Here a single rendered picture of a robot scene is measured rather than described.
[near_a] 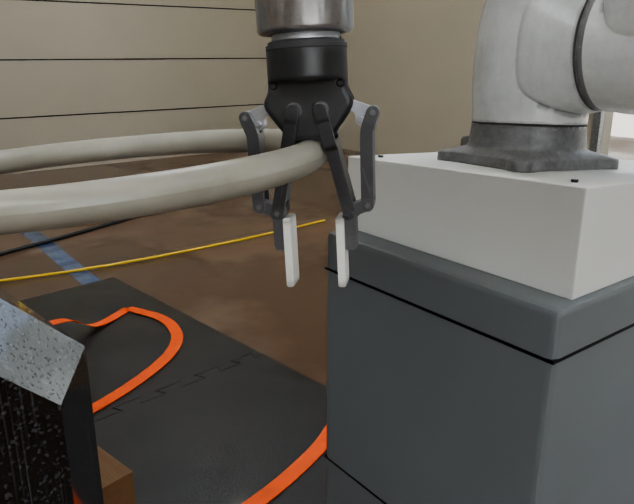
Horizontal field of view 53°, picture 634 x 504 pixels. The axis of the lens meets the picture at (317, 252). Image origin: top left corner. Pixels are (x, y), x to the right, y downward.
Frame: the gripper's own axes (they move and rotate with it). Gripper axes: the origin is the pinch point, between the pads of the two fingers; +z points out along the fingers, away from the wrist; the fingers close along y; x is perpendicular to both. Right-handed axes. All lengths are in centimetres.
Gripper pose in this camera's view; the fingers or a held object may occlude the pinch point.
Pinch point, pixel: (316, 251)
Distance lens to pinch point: 63.8
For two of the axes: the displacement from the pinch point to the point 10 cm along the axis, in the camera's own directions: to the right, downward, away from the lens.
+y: -9.8, 0.1, 1.8
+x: -1.7, 2.6, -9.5
